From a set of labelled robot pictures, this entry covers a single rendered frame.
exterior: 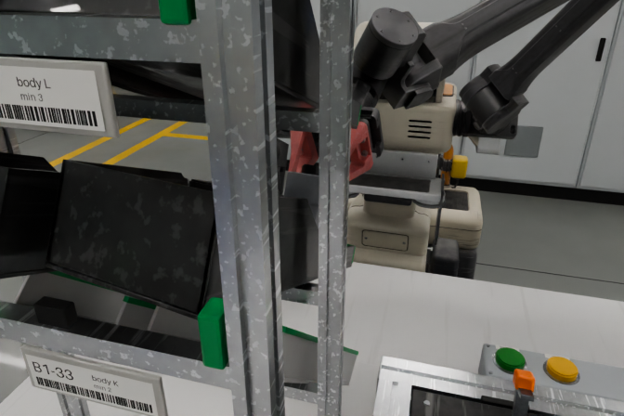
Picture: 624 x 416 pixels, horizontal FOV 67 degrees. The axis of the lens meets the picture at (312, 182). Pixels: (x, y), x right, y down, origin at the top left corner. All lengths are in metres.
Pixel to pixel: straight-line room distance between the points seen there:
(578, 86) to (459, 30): 2.90
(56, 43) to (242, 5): 0.08
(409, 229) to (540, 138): 2.44
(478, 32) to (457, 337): 0.56
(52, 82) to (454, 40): 0.53
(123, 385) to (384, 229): 1.02
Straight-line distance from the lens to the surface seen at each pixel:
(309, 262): 0.41
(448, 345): 0.95
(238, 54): 0.17
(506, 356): 0.79
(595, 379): 0.83
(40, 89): 0.22
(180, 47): 0.18
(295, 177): 0.49
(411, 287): 1.08
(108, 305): 0.65
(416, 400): 0.70
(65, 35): 0.21
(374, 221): 1.25
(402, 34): 0.56
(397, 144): 1.15
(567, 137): 3.63
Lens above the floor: 1.49
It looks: 24 degrees down
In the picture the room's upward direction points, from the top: straight up
